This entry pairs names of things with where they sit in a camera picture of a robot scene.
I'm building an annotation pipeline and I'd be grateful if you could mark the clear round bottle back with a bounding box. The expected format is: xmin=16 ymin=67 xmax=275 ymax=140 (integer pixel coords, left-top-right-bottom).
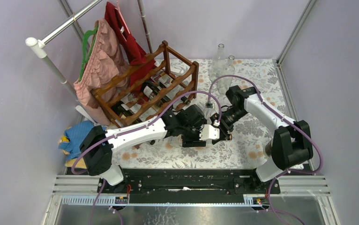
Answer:
xmin=217 ymin=55 xmax=235 ymax=95

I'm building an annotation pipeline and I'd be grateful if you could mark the clear bottle dark label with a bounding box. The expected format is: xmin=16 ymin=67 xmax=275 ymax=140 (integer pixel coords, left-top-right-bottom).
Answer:
xmin=263 ymin=140 xmax=273 ymax=158

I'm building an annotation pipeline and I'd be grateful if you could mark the clear bottle black cap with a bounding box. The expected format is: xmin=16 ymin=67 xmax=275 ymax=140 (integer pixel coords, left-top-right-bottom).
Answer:
xmin=204 ymin=107 xmax=218 ymax=128
xmin=158 ymin=70 xmax=191 ymax=105

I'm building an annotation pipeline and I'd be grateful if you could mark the pink hanging garment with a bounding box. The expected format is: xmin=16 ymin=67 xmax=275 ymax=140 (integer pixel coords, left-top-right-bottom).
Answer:
xmin=74 ymin=18 xmax=128 ymax=126

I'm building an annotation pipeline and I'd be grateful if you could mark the brown wooden wine rack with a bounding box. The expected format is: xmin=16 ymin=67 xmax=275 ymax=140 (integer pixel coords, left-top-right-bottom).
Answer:
xmin=91 ymin=41 xmax=199 ymax=128

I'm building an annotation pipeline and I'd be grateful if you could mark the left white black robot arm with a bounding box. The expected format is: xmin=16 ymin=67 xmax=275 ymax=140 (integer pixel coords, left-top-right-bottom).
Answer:
xmin=80 ymin=105 xmax=222 ymax=193

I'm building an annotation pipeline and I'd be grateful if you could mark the green clothes hanger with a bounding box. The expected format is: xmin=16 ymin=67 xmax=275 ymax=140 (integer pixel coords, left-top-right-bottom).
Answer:
xmin=77 ymin=24 xmax=98 ymax=82

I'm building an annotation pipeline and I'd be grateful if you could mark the clear bottle black cap front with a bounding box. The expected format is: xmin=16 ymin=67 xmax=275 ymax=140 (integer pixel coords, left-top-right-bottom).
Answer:
xmin=158 ymin=70 xmax=191 ymax=105

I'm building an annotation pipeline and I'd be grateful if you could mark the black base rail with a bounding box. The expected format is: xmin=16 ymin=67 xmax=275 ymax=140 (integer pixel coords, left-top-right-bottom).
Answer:
xmin=97 ymin=168 xmax=282 ymax=197

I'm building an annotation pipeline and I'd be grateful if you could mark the clear tall bottle back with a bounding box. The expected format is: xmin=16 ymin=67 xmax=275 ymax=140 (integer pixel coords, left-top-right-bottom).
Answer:
xmin=209 ymin=43 xmax=225 ymax=81

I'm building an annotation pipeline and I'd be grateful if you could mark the green wine bottle brown label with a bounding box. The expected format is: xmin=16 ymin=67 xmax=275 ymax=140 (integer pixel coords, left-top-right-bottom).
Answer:
xmin=111 ymin=101 xmax=142 ymax=126

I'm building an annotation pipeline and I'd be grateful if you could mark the red hanging garment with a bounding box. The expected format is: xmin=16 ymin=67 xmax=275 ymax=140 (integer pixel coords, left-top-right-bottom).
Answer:
xmin=105 ymin=2 xmax=156 ymax=85

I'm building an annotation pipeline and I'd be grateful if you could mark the floral tablecloth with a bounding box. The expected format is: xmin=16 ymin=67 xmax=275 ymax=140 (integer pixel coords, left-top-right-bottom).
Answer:
xmin=112 ymin=59 xmax=291 ymax=169

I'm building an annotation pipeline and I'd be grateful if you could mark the silver clothes rail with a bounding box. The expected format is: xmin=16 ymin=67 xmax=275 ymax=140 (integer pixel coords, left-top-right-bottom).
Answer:
xmin=25 ymin=0 xmax=103 ymax=103

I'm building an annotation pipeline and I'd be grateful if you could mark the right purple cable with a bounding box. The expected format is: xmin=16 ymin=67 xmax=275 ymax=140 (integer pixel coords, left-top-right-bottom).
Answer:
xmin=207 ymin=74 xmax=324 ymax=225

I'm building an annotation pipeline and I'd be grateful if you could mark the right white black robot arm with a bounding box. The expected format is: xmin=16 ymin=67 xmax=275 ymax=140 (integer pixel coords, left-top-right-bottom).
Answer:
xmin=210 ymin=86 xmax=314 ymax=193

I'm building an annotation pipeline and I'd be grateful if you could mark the white slotted cable duct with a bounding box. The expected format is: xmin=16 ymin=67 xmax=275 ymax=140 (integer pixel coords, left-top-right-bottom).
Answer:
xmin=60 ymin=194 xmax=272 ymax=208

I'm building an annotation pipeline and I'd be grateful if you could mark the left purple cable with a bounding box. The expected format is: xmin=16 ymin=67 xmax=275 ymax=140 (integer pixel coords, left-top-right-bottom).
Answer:
xmin=71 ymin=90 xmax=223 ymax=175

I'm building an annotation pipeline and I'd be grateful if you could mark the green wine bottle silver neck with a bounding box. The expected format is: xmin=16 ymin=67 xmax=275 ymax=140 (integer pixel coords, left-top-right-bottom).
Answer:
xmin=141 ymin=80 xmax=171 ymax=107

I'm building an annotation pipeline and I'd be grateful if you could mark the yellow cloth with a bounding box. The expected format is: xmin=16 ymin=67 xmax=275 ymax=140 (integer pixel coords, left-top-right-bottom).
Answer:
xmin=58 ymin=127 xmax=111 ymax=170

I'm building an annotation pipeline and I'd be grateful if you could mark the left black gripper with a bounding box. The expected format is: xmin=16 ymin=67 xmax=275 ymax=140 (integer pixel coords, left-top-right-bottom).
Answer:
xmin=180 ymin=119 xmax=206 ymax=148

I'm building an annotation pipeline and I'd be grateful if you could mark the blue cloth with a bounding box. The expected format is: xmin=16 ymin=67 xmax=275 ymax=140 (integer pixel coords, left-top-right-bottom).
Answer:
xmin=58 ymin=120 xmax=107 ymax=160

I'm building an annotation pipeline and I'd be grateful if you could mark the purple cable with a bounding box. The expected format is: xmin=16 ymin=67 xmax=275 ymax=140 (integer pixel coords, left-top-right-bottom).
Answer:
xmin=207 ymin=74 xmax=324 ymax=225
xmin=71 ymin=90 xmax=223 ymax=175

